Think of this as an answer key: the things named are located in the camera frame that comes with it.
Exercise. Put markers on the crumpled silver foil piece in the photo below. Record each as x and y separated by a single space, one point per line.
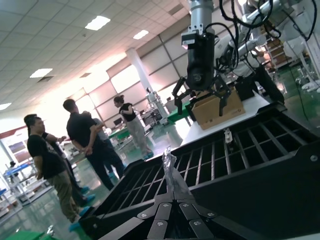
50 230

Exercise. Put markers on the green flat surface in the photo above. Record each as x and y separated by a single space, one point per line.
30 236

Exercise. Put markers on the silver right wrist bracket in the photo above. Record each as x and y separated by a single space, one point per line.
197 28

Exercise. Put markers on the plain black box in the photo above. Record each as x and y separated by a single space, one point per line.
245 88

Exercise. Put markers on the black right wrist camera module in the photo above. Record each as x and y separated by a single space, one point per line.
190 41

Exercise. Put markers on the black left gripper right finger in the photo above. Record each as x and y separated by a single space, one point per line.
197 222

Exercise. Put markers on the white and silver robot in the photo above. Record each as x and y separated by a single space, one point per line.
250 45

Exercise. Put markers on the person in black shirt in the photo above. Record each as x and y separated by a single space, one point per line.
75 180

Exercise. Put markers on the shiny antistatic bag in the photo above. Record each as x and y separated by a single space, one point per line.
170 172

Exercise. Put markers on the ceiling light panel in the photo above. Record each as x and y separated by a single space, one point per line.
140 34
97 22
5 106
41 73

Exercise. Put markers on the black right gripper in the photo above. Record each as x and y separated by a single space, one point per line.
201 67

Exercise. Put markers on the man black shirt khaki trousers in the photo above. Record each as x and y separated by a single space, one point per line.
42 155

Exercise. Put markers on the small white headed robot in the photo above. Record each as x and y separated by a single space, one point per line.
156 105

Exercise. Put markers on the shelf with cardboard boxes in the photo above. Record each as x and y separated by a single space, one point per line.
277 50

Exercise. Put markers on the white storage rack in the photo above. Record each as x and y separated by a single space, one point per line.
15 180

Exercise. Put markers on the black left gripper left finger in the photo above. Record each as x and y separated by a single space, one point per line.
155 222

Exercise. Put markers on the man black shirt dark trousers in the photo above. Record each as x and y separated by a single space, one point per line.
80 125

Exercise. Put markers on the green work table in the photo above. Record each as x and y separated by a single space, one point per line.
125 136
177 116

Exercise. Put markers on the person in black trousers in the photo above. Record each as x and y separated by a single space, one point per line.
271 82

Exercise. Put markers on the graphics card silver bracket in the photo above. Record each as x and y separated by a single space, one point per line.
227 135

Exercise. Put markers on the black slotted plastic container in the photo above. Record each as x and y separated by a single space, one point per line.
250 187

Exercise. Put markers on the cardboard box printed logo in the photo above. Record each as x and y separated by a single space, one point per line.
217 112

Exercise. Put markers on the red white display board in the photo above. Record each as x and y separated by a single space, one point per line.
17 147

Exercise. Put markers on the woman black top beige trousers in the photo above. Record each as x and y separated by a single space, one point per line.
130 112

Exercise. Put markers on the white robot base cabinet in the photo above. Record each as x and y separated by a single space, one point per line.
295 30

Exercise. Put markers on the person in grey shirt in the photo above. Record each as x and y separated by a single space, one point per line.
101 135

